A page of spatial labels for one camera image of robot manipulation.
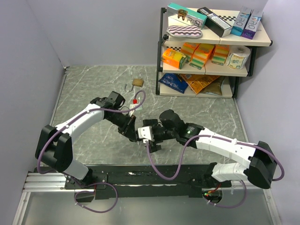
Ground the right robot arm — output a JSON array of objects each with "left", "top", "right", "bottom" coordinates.
[{"left": 137, "top": 110, "right": 279, "bottom": 189}]

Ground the aluminium rail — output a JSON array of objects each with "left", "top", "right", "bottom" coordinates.
[{"left": 22, "top": 172, "right": 75, "bottom": 192}]

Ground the purple toothpaste box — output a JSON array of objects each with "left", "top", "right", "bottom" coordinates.
[{"left": 241, "top": 9, "right": 263, "bottom": 39}]

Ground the teal toothpaste box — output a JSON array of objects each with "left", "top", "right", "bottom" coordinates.
[{"left": 167, "top": 3, "right": 207, "bottom": 29}]

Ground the toilet paper roll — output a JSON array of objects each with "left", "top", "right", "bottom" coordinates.
[{"left": 225, "top": 45, "right": 251, "bottom": 70}]

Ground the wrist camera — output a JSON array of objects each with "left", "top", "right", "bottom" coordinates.
[
  {"left": 128, "top": 99, "right": 143, "bottom": 116},
  {"left": 137, "top": 126, "right": 154, "bottom": 143}
]

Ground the pink striped sleep mask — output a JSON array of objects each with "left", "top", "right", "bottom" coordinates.
[{"left": 166, "top": 25, "right": 203, "bottom": 39}]

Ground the orange carton box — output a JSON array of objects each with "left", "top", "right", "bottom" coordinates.
[{"left": 161, "top": 48, "right": 187, "bottom": 69}]

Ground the blue toothpaste box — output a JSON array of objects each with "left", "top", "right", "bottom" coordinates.
[{"left": 231, "top": 7, "right": 253, "bottom": 36}]

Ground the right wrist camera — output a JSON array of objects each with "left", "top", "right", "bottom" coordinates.
[{"left": 137, "top": 126, "right": 154, "bottom": 143}]

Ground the middle sponge pack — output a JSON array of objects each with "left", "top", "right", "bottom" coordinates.
[{"left": 190, "top": 43, "right": 215, "bottom": 69}]

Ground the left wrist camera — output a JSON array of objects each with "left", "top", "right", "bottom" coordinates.
[{"left": 128, "top": 99, "right": 143, "bottom": 116}]

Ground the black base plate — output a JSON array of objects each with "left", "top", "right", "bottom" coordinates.
[{"left": 65, "top": 163, "right": 232, "bottom": 200}]

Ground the orange snack bag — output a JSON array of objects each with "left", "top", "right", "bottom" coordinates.
[{"left": 180, "top": 74, "right": 220, "bottom": 94}]

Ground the left sponge pack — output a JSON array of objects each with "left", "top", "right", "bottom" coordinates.
[{"left": 180, "top": 42, "right": 199, "bottom": 62}]

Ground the black and white box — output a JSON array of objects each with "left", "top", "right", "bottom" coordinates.
[{"left": 197, "top": 7, "right": 233, "bottom": 38}]

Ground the blue snack bag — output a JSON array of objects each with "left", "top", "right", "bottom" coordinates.
[{"left": 159, "top": 73, "right": 188, "bottom": 94}]

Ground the brown snack bag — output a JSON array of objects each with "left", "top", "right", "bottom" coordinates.
[{"left": 201, "top": 76, "right": 225, "bottom": 96}]

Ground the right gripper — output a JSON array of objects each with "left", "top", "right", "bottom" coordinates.
[{"left": 143, "top": 119, "right": 178, "bottom": 152}]

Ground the right sponge pack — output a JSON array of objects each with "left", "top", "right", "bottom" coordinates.
[{"left": 211, "top": 45, "right": 229, "bottom": 66}]

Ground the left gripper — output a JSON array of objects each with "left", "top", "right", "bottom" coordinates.
[{"left": 106, "top": 111, "right": 137, "bottom": 142}]

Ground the sponge pack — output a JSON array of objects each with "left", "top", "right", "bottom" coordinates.
[
  {"left": 211, "top": 45, "right": 229, "bottom": 66},
  {"left": 190, "top": 43, "right": 215, "bottom": 69},
  {"left": 180, "top": 42, "right": 199, "bottom": 62}
]

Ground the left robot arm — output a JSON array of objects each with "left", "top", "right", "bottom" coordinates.
[{"left": 35, "top": 91, "right": 138, "bottom": 188}]

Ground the brass padlock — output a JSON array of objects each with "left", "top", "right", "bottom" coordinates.
[{"left": 124, "top": 78, "right": 144, "bottom": 92}]

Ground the black and beige shelf rack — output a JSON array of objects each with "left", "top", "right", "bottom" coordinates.
[{"left": 155, "top": 7, "right": 273, "bottom": 98}]

